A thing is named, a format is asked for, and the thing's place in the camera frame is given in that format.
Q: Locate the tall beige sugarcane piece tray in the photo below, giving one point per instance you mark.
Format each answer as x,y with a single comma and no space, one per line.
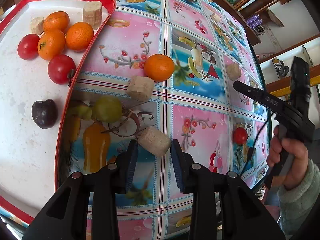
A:
92,14

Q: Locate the red tomato left tray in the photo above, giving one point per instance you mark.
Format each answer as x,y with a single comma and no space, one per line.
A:
27,47

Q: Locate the small red tomato right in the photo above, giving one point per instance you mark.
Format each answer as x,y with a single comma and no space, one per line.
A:
240,136

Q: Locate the beige sugarcane piece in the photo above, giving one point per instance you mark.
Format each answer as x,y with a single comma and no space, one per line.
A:
140,88
233,71
154,141

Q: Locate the orange mandarin right tray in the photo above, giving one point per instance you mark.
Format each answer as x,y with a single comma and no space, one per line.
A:
79,36

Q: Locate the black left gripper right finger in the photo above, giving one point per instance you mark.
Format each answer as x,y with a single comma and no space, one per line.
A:
221,199

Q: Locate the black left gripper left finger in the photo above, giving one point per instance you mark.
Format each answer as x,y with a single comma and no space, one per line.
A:
64,216

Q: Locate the orange mandarin front tray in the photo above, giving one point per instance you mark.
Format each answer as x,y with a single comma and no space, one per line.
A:
51,43

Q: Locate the green grape fruit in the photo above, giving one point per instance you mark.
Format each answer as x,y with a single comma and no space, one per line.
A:
107,109

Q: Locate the red tomato lower tray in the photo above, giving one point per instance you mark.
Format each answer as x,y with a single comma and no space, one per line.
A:
61,69

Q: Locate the orange mandarin on table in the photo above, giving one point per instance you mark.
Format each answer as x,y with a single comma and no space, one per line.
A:
159,67

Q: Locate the light green fleece sleeve forearm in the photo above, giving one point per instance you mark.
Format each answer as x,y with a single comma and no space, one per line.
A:
296,204

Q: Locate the person's right hand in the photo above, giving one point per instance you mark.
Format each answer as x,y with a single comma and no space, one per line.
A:
300,163

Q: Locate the orange mandarin back tray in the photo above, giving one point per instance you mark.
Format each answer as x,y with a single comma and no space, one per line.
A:
57,20

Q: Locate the small beige sugarcane piece tray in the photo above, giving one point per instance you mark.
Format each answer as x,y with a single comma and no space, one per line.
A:
36,25

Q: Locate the dark purple plum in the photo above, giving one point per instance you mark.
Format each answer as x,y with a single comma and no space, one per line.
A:
44,113

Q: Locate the red tomato tray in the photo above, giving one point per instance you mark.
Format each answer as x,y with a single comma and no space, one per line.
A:
27,47
61,69

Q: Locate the colourful printed tablecloth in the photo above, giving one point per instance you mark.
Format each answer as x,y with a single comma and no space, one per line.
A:
197,105

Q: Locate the orange mandarin tray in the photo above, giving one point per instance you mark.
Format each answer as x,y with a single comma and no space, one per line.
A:
57,20
79,36
51,43

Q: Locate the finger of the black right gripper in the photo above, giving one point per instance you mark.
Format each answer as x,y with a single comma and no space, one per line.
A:
264,98

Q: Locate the red white tray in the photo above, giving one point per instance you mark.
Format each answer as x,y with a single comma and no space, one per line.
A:
27,151

